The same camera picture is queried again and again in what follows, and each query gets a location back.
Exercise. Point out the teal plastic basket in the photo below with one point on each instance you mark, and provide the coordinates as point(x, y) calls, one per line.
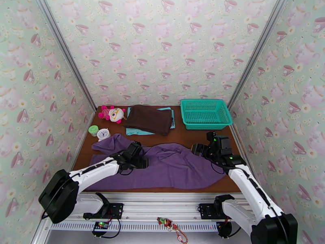
point(205, 112)

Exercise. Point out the purple trousers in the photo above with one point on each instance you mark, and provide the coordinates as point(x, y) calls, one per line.
point(172, 172)

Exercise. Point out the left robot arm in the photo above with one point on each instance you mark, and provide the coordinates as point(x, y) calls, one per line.
point(96, 169)

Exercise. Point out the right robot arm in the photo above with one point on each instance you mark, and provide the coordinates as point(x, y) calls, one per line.
point(248, 184)

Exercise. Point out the teal folded trousers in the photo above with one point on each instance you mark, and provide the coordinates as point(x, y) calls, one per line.
point(134, 132)

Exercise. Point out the brown folded trousers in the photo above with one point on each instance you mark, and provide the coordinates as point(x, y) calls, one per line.
point(149, 120)

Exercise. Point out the white alarm clock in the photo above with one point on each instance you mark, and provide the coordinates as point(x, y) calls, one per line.
point(103, 134)

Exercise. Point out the pink white plush doll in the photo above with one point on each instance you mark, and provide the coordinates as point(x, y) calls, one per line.
point(115, 115)

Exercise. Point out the green lid jar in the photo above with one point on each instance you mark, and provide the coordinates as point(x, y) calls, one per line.
point(93, 130)

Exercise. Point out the green circuit board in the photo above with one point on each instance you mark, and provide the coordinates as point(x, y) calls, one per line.
point(101, 226)

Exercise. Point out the black round controller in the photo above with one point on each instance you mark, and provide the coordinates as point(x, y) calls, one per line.
point(224, 229)

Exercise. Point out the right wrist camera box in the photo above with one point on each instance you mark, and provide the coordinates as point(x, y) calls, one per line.
point(211, 136)

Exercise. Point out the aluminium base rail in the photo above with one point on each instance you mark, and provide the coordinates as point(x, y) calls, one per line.
point(162, 204)

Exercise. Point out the aluminium frame post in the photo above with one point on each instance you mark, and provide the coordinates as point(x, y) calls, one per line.
point(257, 52)
point(66, 52)

